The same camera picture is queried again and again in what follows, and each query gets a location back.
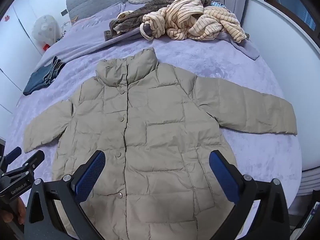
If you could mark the blue striped cloth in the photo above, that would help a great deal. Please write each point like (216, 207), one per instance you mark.
(218, 4)

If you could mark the person's left hand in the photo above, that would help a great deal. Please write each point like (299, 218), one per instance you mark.
(20, 210)

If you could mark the cream striped fleece garment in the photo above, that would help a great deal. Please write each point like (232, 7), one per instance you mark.
(180, 17)

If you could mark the brown fleece garment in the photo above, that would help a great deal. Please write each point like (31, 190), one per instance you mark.
(135, 17)

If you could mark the grey purple fleece cloth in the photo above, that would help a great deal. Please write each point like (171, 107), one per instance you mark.
(245, 50)

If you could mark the grey quilted headboard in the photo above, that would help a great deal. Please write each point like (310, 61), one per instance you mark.
(87, 2)

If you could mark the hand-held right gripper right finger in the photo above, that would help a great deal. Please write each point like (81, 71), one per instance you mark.
(222, 177)

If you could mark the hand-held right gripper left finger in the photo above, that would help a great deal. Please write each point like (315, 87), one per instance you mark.
(91, 175)

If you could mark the white wardrobe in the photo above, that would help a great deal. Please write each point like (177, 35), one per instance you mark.
(15, 42)

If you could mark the lavender plush bed blanket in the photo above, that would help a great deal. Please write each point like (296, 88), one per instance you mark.
(225, 62)

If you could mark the white covered fan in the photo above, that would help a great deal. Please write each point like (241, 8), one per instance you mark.
(45, 30)

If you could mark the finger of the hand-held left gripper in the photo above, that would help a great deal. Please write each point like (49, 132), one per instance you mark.
(33, 162)
(12, 153)

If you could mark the beige puffer jacket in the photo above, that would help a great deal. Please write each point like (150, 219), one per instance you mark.
(155, 130)

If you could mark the folded blue jeans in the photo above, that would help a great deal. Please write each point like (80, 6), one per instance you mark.
(37, 80)

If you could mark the red wardrobe sticker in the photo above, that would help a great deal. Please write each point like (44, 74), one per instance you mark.
(7, 18)

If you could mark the grey ribbed panel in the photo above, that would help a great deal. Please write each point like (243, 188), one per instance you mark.
(311, 182)

